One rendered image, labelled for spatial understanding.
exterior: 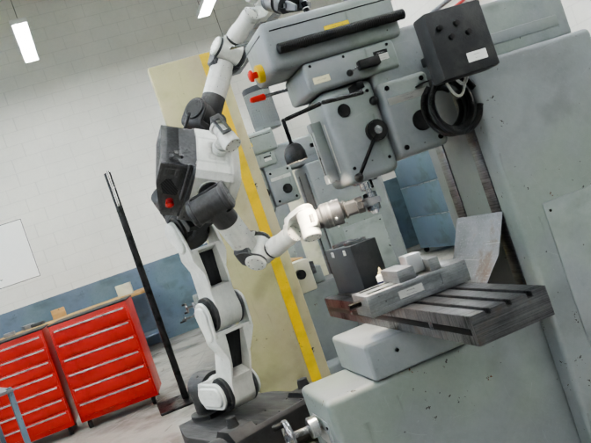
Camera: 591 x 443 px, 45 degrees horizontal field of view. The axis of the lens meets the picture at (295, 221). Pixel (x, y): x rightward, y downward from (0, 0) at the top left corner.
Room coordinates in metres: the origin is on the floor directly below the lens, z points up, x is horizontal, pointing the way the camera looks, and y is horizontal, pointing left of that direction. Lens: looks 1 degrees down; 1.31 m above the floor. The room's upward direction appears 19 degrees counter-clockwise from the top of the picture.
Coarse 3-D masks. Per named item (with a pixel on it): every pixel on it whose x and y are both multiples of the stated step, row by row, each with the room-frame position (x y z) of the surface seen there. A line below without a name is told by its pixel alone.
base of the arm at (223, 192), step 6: (210, 186) 2.50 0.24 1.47; (216, 186) 2.44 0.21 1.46; (222, 186) 2.43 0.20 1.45; (204, 192) 2.49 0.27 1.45; (222, 192) 2.41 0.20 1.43; (228, 192) 2.47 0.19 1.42; (192, 198) 2.50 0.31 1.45; (222, 198) 2.42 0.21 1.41; (228, 198) 2.42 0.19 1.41; (186, 204) 2.44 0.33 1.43; (228, 204) 2.42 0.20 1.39; (234, 204) 2.46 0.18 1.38; (186, 210) 2.43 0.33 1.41; (192, 216) 2.42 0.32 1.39; (198, 222) 2.43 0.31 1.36
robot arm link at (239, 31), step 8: (240, 16) 2.71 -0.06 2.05; (240, 24) 2.72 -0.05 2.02; (248, 24) 2.71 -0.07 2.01; (232, 32) 2.75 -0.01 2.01; (240, 32) 2.73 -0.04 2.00; (248, 32) 2.75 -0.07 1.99; (224, 40) 2.76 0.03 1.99; (232, 40) 2.76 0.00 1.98; (240, 40) 2.76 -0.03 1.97; (224, 48) 2.75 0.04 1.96; (240, 48) 2.79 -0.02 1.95; (216, 56) 2.77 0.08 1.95; (224, 56) 2.77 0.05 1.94; (232, 56) 2.77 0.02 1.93; (240, 56) 2.78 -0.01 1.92; (240, 64) 2.80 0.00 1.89
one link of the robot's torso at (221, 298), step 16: (176, 240) 2.79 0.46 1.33; (208, 240) 2.91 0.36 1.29; (192, 256) 2.76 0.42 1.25; (208, 256) 2.84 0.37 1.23; (224, 256) 2.83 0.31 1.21; (192, 272) 2.84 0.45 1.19; (208, 272) 2.84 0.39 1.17; (224, 272) 2.83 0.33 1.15; (208, 288) 2.77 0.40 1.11; (224, 288) 2.81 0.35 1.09; (208, 304) 2.77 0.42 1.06; (224, 304) 2.78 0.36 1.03; (240, 304) 2.82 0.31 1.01; (224, 320) 2.78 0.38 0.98; (240, 320) 2.86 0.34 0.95
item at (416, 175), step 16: (400, 160) 10.47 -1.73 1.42; (416, 160) 9.99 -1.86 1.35; (400, 176) 10.64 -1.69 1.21; (416, 176) 10.15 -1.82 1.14; (432, 176) 9.70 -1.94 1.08; (416, 192) 10.32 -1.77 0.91; (432, 192) 9.86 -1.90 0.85; (416, 208) 10.49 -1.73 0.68; (432, 208) 10.01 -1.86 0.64; (448, 208) 9.58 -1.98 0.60; (416, 224) 10.66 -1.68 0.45; (432, 224) 10.17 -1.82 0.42; (448, 224) 9.72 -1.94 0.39; (432, 240) 10.33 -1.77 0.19; (448, 240) 9.87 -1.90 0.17; (320, 256) 10.86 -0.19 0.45
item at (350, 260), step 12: (348, 240) 2.91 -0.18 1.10; (360, 240) 2.80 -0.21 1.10; (372, 240) 2.80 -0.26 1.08; (336, 252) 2.87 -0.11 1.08; (348, 252) 2.78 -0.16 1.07; (360, 252) 2.77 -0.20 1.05; (372, 252) 2.79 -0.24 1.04; (336, 264) 2.90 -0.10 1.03; (348, 264) 2.81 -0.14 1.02; (360, 264) 2.76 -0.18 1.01; (372, 264) 2.79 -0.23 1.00; (336, 276) 2.93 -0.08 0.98; (348, 276) 2.84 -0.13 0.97; (360, 276) 2.76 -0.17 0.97; (372, 276) 2.78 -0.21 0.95; (348, 288) 2.87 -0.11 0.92; (360, 288) 2.79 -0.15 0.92
